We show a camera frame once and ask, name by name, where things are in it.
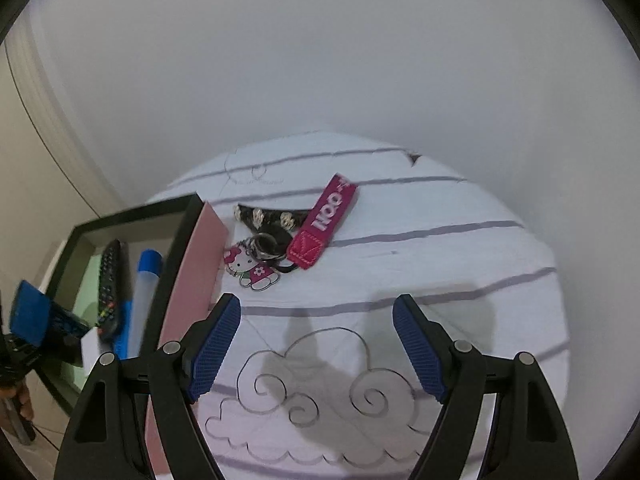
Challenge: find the blue and black steel tumbler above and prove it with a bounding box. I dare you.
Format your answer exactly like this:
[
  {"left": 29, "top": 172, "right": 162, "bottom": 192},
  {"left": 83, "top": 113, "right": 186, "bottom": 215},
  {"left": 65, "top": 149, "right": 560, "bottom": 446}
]
[{"left": 10, "top": 281, "right": 90, "bottom": 365}]

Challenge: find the black tv remote control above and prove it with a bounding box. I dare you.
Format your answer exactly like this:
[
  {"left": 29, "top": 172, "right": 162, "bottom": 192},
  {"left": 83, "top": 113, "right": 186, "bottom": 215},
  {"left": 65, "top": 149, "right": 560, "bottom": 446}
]
[{"left": 96, "top": 240, "right": 122, "bottom": 342}]

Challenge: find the clear tube with blue cap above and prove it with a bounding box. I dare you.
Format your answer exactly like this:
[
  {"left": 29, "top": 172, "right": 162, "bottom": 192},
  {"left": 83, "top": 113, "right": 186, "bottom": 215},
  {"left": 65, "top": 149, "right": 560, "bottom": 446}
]
[{"left": 127, "top": 249, "right": 163, "bottom": 358}]

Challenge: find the pink keychain with keys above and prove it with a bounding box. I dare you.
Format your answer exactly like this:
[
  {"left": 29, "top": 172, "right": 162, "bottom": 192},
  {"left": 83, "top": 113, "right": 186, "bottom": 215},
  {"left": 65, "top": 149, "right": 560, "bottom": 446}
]
[{"left": 224, "top": 174, "right": 358, "bottom": 292}]

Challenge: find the white usb charger cube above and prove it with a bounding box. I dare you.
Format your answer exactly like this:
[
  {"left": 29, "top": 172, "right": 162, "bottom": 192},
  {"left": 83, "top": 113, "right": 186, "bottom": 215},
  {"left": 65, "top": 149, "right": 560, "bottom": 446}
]
[{"left": 80, "top": 327, "right": 113, "bottom": 375}]

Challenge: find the person's left hand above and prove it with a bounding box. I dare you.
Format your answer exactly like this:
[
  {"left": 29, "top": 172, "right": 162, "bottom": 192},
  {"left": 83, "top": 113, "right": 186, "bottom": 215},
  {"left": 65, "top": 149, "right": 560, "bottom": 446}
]
[{"left": 0, "top": 379, "right": 34, "bottom": 422}]

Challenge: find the green card inside box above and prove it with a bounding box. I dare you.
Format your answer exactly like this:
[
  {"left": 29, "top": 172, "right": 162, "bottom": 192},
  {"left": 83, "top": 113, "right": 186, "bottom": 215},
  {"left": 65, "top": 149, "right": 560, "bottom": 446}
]
[{"left": 58, "top": 253, "right": 109, "bottom": 392}]

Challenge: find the pink box with black rim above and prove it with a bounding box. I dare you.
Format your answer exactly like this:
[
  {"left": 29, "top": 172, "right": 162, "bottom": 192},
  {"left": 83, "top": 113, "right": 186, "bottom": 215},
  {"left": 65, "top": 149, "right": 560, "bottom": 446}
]
[{"left": 47, "top": 195, "right": 227, "bottom": 468}]

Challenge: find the white striped cloud tablecloth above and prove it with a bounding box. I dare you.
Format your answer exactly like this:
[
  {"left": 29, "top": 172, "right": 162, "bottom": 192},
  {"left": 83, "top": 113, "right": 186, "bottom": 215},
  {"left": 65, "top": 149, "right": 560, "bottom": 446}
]
[{"left": 163, "top": 132, "right": 570, "bottom": 479}]

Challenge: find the black hair clip with pearls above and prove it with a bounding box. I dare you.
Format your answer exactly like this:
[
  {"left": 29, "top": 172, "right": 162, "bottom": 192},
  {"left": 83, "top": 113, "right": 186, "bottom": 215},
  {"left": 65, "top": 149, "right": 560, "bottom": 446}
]
[{"left": 233, "top": 204, "right": 310, "bottom": 232}]

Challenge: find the black cable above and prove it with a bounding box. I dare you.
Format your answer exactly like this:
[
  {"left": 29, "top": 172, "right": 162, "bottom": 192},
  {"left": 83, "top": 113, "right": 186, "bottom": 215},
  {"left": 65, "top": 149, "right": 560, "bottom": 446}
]
[{"left": 34, "top": 426, "right": 64, "bottom": 449}]

